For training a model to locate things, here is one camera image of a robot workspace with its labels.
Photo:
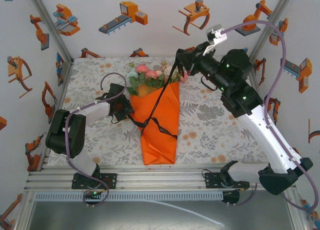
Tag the pink rose artificial stem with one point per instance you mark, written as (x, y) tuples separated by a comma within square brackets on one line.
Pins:
[(151, 73), (185, 77)]

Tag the white rose artificial stem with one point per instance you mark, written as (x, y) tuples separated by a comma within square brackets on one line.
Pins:
[(167, 69)]

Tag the pale blue flower artificial stem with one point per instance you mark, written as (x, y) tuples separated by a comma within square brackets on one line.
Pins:
[(131, 74)]

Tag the black printed ribbon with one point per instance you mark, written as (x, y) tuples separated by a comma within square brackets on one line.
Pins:
[(163, 130)]

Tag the orange wrapping paper sheet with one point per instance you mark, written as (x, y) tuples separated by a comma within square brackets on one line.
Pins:
[(162, 149)]

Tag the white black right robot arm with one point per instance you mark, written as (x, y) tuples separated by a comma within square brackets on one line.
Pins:
[(265, 134)]

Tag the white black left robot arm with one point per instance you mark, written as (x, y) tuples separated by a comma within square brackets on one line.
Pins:
[(65, 132)]

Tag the grey floral tablecloth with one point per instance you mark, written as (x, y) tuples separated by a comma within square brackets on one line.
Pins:
[(112, 149)]

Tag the aluminium mounting rails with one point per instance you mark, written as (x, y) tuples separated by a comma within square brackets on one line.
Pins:
[(160, 182)]

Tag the black controller board green LED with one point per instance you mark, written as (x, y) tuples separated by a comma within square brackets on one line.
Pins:
[(93, 193)]

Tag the black controller box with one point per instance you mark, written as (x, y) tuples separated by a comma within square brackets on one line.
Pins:
[(231, 196)]

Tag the thin white tube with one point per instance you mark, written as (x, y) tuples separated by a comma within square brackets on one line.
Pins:
[(200, 215)]

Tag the aluminium frame post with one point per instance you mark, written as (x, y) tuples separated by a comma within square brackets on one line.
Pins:
[(48, 22), (272, 22)]

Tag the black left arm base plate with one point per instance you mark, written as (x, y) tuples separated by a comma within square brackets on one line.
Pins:
[(111, 181)]

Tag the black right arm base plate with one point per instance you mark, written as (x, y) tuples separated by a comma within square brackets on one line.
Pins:
[(211, 181)]

